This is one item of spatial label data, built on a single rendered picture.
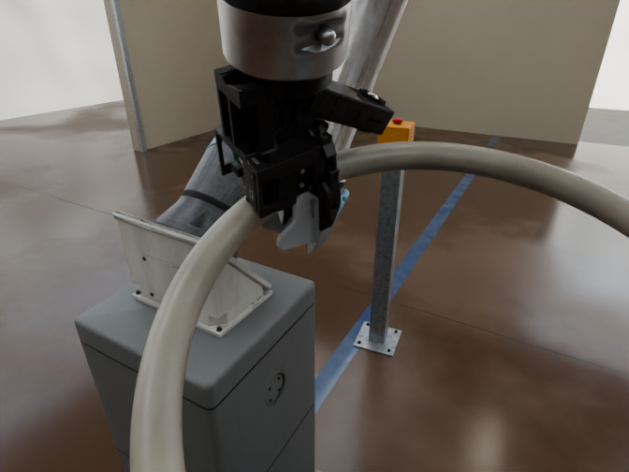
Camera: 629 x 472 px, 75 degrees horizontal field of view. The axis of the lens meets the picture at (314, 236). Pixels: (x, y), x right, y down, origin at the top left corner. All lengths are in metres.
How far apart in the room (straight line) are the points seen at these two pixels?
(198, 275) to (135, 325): 0.66
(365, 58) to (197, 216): 0.45
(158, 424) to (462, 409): 1.74
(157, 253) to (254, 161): 0.59
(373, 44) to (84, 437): 1.72
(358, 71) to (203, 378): 0.64
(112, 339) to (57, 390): 1.28
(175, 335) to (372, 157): 0.26
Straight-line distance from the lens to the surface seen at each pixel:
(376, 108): 0.39
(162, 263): 0.91
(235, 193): 0.90
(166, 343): 0.30
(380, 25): 0.87
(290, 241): 0.41
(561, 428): 2.05
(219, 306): 0.86
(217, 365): 0.83
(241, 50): 0.30
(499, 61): 6.53
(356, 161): 0.43
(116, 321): 1.01
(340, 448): 1.75
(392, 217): 1.77
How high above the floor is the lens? 1.42
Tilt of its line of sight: 27 degrees down
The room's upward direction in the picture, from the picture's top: straight up
